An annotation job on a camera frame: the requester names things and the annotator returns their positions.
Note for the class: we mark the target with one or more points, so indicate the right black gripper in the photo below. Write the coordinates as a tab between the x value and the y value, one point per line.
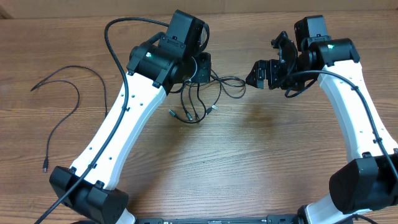
273	73

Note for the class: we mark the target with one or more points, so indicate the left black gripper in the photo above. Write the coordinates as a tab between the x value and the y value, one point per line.
205	75

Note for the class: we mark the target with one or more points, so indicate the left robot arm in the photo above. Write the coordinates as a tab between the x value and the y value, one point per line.
89	185

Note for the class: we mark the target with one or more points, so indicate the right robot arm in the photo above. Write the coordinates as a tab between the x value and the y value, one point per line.
368	181

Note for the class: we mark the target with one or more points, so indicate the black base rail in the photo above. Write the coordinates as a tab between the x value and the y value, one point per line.
214	221

